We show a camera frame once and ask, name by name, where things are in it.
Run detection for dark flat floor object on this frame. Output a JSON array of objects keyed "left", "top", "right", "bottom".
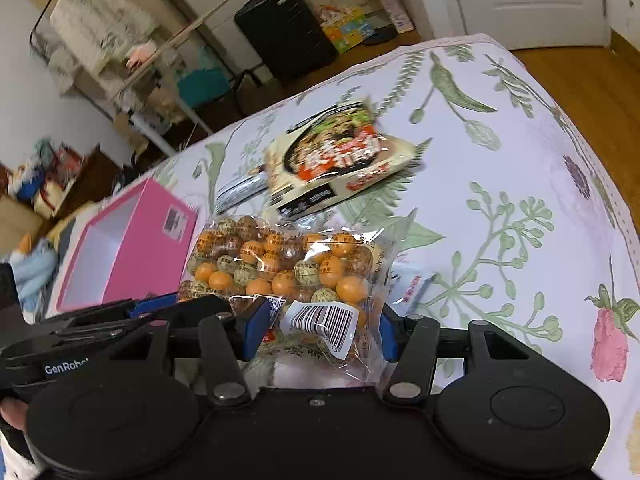
[{"left": 365, "top": 27, "right": 398, "bottom": 47}]

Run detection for pink tissue pack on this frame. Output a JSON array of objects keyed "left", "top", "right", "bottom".
[{"left": 125, "top": 42, "right": 158, "bottom": 68}]

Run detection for dark wooden cabinet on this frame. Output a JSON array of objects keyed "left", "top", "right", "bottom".
[{"left": 0, "top": 145, "right": 131, "bottom": 241}]

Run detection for white printed bag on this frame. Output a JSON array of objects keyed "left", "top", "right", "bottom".
[{"left": 372, "top": 0, "right": 415, "bottom": 35}]

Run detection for person's left hand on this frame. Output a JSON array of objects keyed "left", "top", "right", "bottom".
[{"left": 0, "top": 396, "right": 30, "bottom": 433}]

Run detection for white door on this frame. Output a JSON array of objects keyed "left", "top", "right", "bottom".
[{"left": 442, "top": 0, "right": 613, "bottom": 52}]

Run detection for teal bag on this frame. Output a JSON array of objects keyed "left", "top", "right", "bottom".
[{"left": 176, "top": 45, "right": 232, "bottom": 108}]

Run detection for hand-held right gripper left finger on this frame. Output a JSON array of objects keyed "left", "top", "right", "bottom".
[{"left": 112, "top": 297, "right": 275, "bottom": 407}]

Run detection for floral bed sheet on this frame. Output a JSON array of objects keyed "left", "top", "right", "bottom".
[{"left": 145, "top": 34, "right": 640, "bottom": 480}]

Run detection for black suitcase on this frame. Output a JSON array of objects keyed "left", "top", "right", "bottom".
[{"left": 234, "top": 0, "right": 338, "bottom": 86}]

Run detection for wooden side table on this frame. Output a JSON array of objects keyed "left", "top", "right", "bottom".
[{"left": 115, "top": 0, "right": 232, "bottom": 158}]

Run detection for beige instant noodle packet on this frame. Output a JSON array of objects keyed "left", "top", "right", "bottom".
[{"left": 264, "top": 100, "right": 418, "bottom": 221}]

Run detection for pink cardboard box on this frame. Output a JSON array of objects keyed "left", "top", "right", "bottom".
[{"left": 55, "top": 177, "right": 199, "bottom": 312}]

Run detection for clear bag of round snacks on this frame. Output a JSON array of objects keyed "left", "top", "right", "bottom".
[{"left": 177, "top": 207, "right": 418, "bottom": 391}]

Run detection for colourful gift bag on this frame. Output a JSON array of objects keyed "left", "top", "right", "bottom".
[{"left": 317, "top": 4, "right": 376, "bottom": 55}]

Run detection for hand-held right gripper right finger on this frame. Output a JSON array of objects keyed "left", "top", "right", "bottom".
[{"left": 377, "top": 305, "right": 533, "bottom": 403}]

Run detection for white fluffy jacket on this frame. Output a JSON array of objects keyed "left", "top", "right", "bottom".
[{"left": 50, "top": 0, "right": 156, "bottom": 76}]

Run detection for light blue cloth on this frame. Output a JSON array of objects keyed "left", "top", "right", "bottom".
[{"left": 9, "top": 235, "right": 60, "bottom": 313}]

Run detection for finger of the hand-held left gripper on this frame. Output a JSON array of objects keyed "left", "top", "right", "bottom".
[
  {"left": 40, "top": 296, "right": 180, "bottom": 337},
  {"left": 175, "top": 294, "right": 236, "bottom": 322}
]

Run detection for small white snack packet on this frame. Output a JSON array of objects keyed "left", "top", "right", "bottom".
[{"left": 215, "top": 172, "right": 271, "bottom": 213}]

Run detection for black clothes rack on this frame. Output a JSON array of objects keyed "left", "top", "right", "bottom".
[{"left": 29, "top": 0, "right": 261, "bottom": 116}]

